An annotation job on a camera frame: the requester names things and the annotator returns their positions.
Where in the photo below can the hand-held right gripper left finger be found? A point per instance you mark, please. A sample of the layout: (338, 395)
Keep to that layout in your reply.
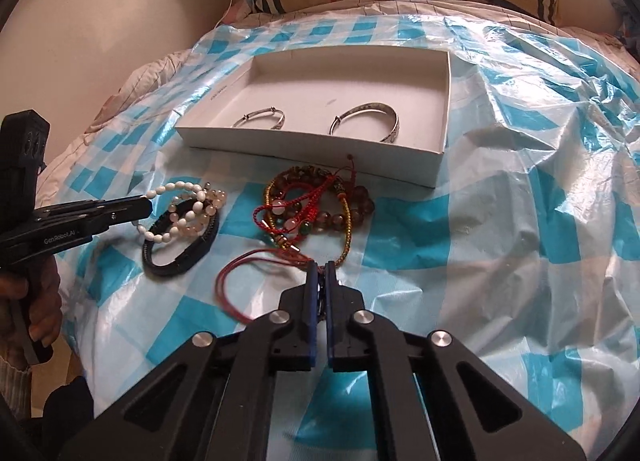
(311, 301)

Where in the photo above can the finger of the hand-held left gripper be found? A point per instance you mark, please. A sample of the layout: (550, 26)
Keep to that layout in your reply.
(125, 211)

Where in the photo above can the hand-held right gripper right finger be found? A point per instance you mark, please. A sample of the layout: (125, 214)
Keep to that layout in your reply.
(331, 301)

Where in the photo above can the white cardboard box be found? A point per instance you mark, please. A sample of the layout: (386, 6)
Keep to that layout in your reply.
(320, 81)

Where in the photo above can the person's left hand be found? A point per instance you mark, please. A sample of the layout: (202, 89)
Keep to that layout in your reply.
(47, 301)

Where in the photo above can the blue checked plastic sheet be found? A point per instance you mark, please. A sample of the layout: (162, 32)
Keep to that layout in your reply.
(500, 251)

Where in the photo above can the thin silver bangle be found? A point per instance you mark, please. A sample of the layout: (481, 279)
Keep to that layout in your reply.
(276, 113)

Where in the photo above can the wide silver bangle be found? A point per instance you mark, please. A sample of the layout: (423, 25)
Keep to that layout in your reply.
(387, 128)

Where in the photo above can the dark cloth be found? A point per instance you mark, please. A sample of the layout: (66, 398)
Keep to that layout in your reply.
(67, 403)

